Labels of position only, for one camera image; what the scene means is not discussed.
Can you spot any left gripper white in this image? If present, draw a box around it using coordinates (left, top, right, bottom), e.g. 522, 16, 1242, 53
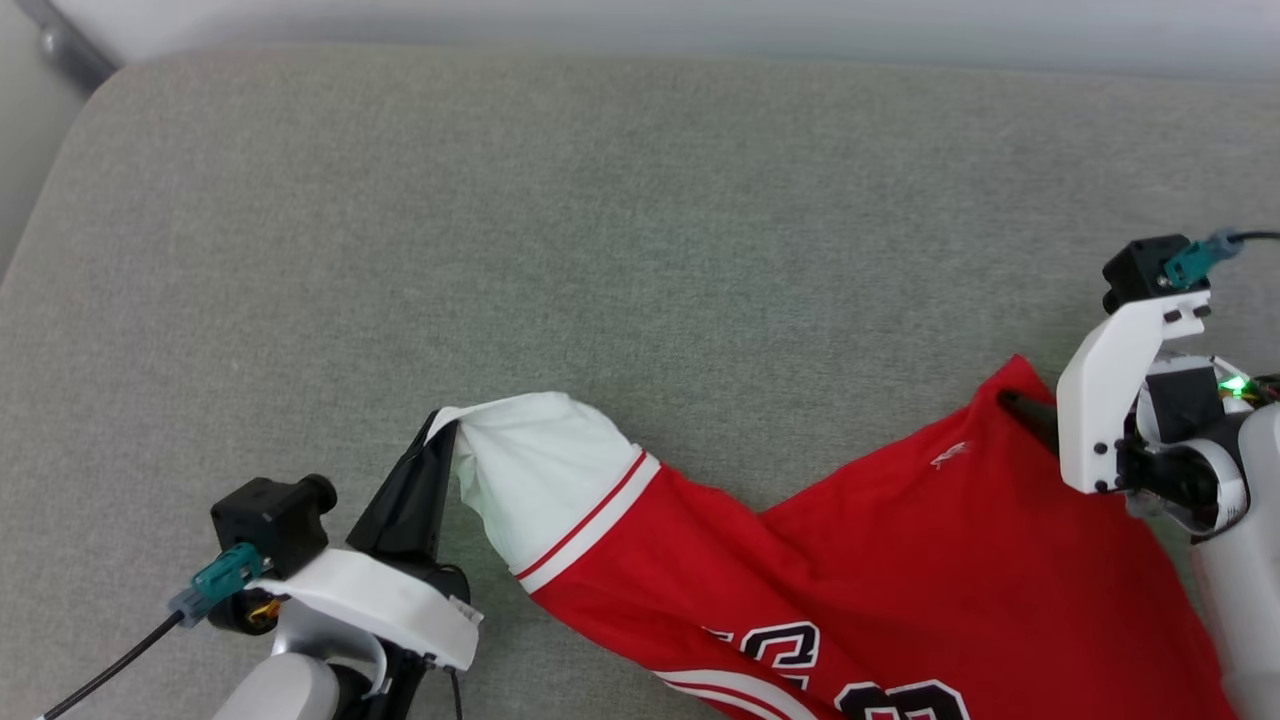
249, 412, 484, 672

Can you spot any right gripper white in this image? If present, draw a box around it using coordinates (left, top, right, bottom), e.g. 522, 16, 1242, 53
997, 290, 1212, 497

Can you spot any red basketball jersey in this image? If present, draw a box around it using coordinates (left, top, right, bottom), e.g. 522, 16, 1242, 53
428, 354, 1241, 720

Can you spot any grey fabric sofa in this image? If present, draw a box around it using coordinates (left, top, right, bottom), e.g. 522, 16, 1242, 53
0, 45, 1280, 720

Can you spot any grey metal pipe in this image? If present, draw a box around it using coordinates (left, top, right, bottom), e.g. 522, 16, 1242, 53
14, 0, 122, 97

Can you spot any teal left camera connector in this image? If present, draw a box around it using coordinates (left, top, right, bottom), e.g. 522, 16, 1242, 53
167, 542, 264, 628

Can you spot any teal camera connector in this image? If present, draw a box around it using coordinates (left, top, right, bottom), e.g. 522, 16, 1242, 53
1162, 227, 1247, 292
167, 542, 264, 628

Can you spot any teal right camera connector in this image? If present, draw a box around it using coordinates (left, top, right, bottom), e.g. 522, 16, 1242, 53
1162, 227, 1247, 292

